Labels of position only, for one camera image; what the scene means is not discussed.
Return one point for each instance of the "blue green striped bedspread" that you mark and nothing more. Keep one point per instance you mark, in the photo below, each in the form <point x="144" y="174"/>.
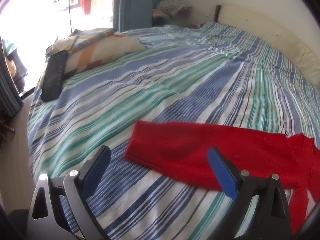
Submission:
<point x="216" y="74"/>

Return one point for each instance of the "cream padded headboard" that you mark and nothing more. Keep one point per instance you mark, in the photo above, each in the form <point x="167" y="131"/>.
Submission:
<point x="300" y="54"/>

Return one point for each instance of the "pile of clothes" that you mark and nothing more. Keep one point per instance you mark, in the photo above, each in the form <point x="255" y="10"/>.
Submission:
<point x="174" y="12"/>

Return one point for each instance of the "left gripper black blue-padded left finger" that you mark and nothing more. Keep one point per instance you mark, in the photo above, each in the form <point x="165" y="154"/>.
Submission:
<point x="46" y="219"/>

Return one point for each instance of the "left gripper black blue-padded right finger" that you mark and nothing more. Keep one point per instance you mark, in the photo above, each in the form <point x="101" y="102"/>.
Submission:
<point x="259" y="208"/>

